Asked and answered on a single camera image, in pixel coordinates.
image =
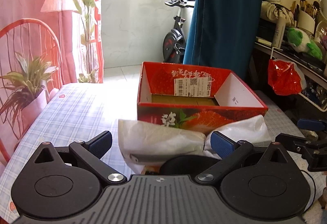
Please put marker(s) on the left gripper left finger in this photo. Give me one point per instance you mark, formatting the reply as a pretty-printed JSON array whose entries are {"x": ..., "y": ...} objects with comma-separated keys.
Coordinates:
[{"x": 88, "y": 157}]

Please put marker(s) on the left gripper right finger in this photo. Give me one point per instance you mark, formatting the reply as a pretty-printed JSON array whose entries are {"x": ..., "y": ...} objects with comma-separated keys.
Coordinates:
[{"x": 232, "y": 154}]

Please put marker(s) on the white cloth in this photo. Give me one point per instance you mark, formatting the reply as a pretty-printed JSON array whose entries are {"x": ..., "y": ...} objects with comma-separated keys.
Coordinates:
[{"x": 144, "y": 144}]

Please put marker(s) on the red strawberry cardboard box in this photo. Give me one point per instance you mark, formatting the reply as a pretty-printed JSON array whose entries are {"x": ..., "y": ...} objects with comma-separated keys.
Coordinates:
[{"x": 194, "y": 97}]

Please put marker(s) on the red plastic bag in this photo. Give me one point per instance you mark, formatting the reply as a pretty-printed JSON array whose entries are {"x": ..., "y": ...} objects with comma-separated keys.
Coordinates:
[{"x": 285, "y": 77}]

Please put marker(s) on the green white plush toy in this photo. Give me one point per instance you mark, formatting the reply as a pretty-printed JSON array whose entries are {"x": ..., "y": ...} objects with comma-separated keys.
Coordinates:
[{"x": 301, "y": 42}]

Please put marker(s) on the black exercise bike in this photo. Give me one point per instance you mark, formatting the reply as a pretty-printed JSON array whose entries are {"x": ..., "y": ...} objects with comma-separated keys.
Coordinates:
[{"x": 174, "y": 43}]

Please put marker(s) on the dark teal curtain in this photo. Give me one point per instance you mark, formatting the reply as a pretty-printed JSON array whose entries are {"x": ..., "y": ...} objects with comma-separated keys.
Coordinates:
[{"x": 222, "y": 34}]

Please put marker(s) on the white makeup brush holder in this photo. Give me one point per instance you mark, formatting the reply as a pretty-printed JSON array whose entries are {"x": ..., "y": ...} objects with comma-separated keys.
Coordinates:
[{"x": 306, "y": 22}]

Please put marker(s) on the white spray bottle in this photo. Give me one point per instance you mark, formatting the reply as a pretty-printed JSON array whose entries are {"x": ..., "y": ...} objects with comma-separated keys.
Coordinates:
[{"x": 279, "y": 32}]

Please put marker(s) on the pink printed backdrop curtain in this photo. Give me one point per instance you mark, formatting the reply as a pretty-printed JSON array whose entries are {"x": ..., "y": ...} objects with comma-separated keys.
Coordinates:
[{"x": 45, "y": 44}]

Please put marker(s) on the round vanity mirror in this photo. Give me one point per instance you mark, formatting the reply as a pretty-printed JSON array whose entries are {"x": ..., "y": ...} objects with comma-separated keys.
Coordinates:
[{"x": 323, "y": 8}]

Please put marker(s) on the beige drawstring bag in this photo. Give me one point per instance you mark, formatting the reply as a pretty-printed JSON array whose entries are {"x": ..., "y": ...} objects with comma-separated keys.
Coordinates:
[{"x": 272, "y": 11}]

